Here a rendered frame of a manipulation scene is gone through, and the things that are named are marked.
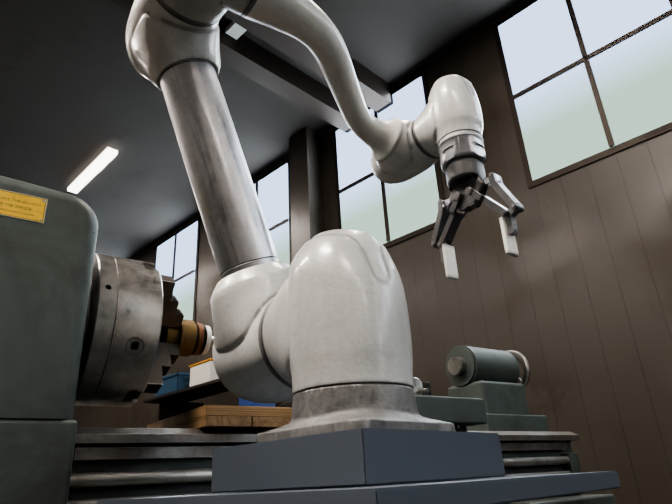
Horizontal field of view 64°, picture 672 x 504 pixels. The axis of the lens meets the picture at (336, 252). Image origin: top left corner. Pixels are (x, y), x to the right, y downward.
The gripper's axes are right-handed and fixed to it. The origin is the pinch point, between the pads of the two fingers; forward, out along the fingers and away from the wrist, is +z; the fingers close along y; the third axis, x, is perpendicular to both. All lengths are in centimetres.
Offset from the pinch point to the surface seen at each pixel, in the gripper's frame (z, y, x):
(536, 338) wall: -51, -152, 269
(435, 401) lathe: 20.2, -30.0, 17.1
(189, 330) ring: 3, -58, -31
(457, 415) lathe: 23.1, -29.7, 23.7
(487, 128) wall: -235, -158, 268
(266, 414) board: 22, -44, -19
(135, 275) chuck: -5, -49, -47
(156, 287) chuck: -2, -48, -43
